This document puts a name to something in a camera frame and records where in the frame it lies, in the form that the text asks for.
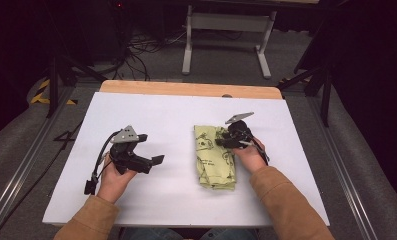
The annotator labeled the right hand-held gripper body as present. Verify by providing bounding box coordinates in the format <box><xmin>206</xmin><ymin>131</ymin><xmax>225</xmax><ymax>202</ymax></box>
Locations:
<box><xmin>225</xmin><ymin>112</ymin><xmax>255</xmax><ymax>149</ymax></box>

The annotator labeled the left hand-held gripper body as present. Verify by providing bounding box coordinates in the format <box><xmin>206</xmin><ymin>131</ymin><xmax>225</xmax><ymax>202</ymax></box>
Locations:
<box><xmin>109</xmin><ymin>125</ymin><xmax>153</xmax><ymax>175</ymax></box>

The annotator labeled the green printed baby romper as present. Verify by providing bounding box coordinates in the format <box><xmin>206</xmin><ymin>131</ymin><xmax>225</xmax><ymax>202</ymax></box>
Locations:
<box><xmin>194</xmin><ymin>124</ymin><xmax>237</xmax><ymax>192</ymax></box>

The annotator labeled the person's right hand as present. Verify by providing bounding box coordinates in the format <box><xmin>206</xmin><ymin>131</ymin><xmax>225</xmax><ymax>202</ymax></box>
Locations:
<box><xmin>233</xmin><ymin>138</ymin><xmax>269</xmax><ymax>175</ymax></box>

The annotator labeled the person's left hand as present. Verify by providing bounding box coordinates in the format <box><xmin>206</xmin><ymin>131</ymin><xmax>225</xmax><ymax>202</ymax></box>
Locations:
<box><xmin>96</xmin><ymin>159</ymin><xmax>138</xmax><ymax>204</ymax></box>

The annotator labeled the white table mat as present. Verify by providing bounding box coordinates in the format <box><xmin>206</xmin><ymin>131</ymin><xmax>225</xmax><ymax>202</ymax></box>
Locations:
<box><xmin>41</xmin><ymin>91</ymin><xmax>331</xmax><ymax>228</ymax></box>

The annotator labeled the black tape floor mark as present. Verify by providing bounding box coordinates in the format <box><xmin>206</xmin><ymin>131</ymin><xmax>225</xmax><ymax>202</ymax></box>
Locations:
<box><xmin>54</xmin><ymin>121</ymin><xmax>84</xmax><ymax>151</ymax></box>

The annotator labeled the black metal stand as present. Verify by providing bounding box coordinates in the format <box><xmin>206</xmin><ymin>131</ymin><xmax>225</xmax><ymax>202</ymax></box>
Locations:
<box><xmin>277</xmin><ymin>63</ymin><xmax>334</xmax><ymax>128</ymax></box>

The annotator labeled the black tripod stand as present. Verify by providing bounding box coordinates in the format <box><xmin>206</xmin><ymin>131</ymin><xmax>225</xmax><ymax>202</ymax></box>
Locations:
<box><xmin>45</xmin><ymin>56</ymin><xmax>107</xmax><ymax>118</ymax></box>

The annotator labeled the yellow black hazard tape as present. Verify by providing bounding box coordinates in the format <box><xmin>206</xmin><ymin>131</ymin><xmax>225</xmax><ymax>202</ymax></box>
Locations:
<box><xmin>30</xmin><ymin>78</ymin><xmax>79</xmax><ymax>106</ymax></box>

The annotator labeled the left hand-held gripper black cable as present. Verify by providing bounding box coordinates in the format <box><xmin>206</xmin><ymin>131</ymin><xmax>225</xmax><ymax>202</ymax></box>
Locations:
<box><xmin>84</xmin><ymin>130</ymin><xmax>122</xmax><ymax>196</ymax></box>

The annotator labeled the hand-held gripper black cable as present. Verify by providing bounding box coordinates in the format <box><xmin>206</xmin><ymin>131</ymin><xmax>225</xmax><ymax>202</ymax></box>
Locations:
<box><xmin>240</xmin><ymin>139</ymin><xmax>271</xmax><ymax>166</ymax></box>
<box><xmin>84</xmin><ymin>130</ymin><xmax>122</xmax><ymax>196</ymax></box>

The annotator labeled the right hand-held gripper black cable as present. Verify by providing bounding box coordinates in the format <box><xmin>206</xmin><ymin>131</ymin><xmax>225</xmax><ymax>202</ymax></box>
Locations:
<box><xmin>240</xmin><ymin>139</ymin><xmax>271</xmax><ymax>166</ymax></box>

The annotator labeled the tangle of black floor cables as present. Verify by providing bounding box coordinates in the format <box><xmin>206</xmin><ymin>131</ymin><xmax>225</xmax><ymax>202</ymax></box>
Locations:
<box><xmin>109</xmin><ymin>28</ymin><xmax>187</xmax><ymax>82</ymax></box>

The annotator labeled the aluminium floor rail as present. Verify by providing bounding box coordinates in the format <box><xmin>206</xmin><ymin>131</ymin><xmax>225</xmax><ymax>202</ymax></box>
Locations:
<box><xmin>307</xmin><ymin>96</ymin><xmax>379</xmax><ymax>240</ymax></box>
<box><xmin>0</xmin><ymin>87</ymin><xmax>75</xmax><ymax>234</ymax></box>

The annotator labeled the white metal desk frame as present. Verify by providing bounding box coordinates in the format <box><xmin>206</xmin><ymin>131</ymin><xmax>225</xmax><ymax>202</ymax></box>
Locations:
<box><xmin>181</xmin><ymin>4</ymin><xmax>278</xmax><ymax>80</ymax></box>

